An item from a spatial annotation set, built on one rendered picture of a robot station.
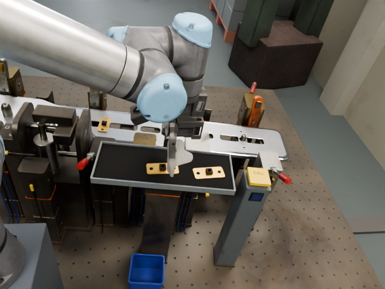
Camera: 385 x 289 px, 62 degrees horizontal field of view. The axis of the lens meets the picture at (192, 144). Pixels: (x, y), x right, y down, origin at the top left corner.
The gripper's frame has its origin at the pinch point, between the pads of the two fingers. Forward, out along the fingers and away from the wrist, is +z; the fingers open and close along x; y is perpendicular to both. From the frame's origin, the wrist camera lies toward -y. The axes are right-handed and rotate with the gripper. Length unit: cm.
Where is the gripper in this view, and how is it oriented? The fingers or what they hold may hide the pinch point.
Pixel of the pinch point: (165, 155)
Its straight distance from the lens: 81.7
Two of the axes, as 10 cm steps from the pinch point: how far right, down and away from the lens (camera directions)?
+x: -1.7, -6.8, 7.1
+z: -1.5, 7.3, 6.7
